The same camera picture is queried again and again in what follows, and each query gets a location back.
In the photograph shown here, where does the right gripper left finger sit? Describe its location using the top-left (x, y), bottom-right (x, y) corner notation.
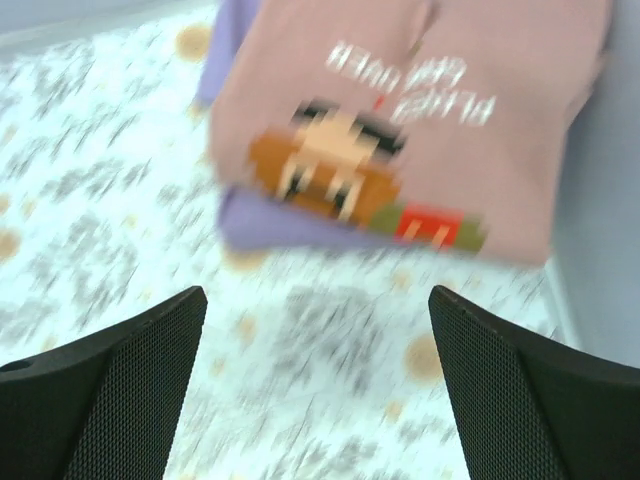
top-left (1, 286), bottom-right (207, 480)

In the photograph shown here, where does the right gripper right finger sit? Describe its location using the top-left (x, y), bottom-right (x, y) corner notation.
top-left (429, 285), bottom-right (639, 480)

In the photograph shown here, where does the pink t shirt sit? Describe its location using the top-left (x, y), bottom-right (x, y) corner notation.
top-left (209, 1), bottom-right (613, 265)

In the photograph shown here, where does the floral table mat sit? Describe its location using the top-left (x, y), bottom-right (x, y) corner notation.
top-left (1, 3), bottom-right (564, 479)

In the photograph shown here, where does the folded purple t shirt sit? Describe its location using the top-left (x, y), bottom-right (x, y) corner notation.
top-left (195, 0), bottom-right (393, 250)

